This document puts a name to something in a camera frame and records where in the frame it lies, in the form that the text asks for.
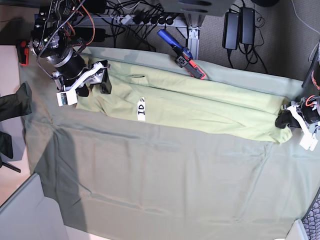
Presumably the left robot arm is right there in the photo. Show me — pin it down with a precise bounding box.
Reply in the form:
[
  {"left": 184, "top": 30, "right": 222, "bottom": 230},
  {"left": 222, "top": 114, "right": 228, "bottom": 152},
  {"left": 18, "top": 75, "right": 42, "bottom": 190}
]
[{"left": 275, "top": 45, "right": 320, "bottom": 129}]

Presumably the power strip with plugs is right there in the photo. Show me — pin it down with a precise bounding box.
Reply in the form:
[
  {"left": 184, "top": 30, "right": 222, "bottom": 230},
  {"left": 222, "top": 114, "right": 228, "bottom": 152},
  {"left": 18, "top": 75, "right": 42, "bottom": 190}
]
[{"left": 108, "top": 13, "right": 181, "bottom": 26}]

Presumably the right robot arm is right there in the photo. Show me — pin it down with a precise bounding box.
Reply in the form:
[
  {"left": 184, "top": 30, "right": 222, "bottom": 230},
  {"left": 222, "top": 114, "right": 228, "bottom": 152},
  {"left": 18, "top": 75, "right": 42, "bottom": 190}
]
[{"left": 29, "top": 0, "right": 112, "bottom": 101}]

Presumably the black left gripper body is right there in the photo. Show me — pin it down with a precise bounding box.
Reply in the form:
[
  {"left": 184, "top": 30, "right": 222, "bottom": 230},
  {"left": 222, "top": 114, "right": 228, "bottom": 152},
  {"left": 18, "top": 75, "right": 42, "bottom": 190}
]
[{"left": 275, "top": 110, "right": 301, "bottom": 129}]

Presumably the black power adapter brick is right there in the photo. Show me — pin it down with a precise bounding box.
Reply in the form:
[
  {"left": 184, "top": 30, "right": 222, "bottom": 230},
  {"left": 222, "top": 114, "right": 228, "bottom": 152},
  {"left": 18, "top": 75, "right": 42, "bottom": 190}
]
[{"left": 222, "top": 11, "right": 239, "bottom": 50}]

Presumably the blue orange bar clamp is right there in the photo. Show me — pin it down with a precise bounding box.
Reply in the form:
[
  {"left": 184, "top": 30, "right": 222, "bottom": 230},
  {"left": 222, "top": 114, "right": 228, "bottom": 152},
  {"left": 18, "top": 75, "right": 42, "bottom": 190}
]
[{"left": 157, "top": 29, "right": 206, "bottom": 80}]

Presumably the white ID label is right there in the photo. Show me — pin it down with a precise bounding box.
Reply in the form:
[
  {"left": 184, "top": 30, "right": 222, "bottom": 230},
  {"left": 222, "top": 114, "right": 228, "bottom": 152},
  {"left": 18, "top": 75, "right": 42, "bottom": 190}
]
[{"left": 136, "top": 97, "right": 146, "bottom": 122}]

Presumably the grey-green table cloth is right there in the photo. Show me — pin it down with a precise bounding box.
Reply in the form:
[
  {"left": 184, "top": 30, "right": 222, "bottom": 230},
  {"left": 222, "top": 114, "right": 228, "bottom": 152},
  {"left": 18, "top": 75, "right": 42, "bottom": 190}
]
[{"left": 19, "top": 54, "right": 320, "bottom": 240}]

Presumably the white foam board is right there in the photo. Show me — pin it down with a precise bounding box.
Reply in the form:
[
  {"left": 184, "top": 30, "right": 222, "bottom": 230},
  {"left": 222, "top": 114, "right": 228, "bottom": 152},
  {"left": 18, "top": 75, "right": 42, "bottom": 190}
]
[{"left": 0, "top": 173, "right": 68, "bottom": 240}]

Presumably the dark green cloth pile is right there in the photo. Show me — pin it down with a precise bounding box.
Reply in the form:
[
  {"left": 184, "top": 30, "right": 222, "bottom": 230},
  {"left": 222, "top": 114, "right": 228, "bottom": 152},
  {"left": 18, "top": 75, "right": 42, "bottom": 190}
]
[{"left": 0, "top": 82, "right": 32, "bottom": 122}]

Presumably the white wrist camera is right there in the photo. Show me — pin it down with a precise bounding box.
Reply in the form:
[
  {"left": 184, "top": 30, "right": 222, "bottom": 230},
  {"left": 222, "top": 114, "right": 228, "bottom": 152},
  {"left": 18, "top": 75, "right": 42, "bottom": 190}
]
[
  {"left": 56, "top": 90, "right": 78, "bottom": 107},
  {"left": 299, "top": 134, "right": 318, "bottom": 151}
]

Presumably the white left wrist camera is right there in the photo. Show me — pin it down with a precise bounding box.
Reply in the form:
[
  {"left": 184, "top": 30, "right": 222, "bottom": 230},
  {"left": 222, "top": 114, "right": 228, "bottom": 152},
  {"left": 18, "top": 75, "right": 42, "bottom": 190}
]
[{"left": 299, "top": 134, "right": 318, "bottom": 151}]

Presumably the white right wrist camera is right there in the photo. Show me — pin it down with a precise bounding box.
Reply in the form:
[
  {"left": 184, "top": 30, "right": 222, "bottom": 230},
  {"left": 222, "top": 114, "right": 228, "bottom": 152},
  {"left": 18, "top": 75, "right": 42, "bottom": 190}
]
[{"left": 56, "top": 90, "right": 78, "bottom": 107}]

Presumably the black orange corner clamp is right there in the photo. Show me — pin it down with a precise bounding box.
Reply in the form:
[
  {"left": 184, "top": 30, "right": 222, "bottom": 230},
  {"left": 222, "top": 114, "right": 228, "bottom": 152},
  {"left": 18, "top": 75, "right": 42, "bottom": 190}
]
[{"left": 15, "top": 40, "right": 29, "bottom": 66}]

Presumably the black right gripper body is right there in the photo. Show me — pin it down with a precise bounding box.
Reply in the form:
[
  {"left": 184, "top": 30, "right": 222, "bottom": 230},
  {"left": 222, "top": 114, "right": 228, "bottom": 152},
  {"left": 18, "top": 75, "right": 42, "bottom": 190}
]
[{"left": 86, "top": 68, "right": 108, "bottom": 86}]

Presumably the aluminium table frame leg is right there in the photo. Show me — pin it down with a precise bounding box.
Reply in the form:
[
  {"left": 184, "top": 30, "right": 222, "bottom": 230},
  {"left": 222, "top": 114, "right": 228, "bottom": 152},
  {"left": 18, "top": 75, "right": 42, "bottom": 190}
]
[{"left": 184, "top": 13, "right": 205, "bottom": 60}]

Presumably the light green T-shirt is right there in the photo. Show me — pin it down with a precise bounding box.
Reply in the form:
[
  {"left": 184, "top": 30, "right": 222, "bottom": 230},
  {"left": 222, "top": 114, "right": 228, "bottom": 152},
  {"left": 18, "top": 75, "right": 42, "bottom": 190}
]
[{"left": 76, "top": 61, "right": 293, "bottom": 144}]

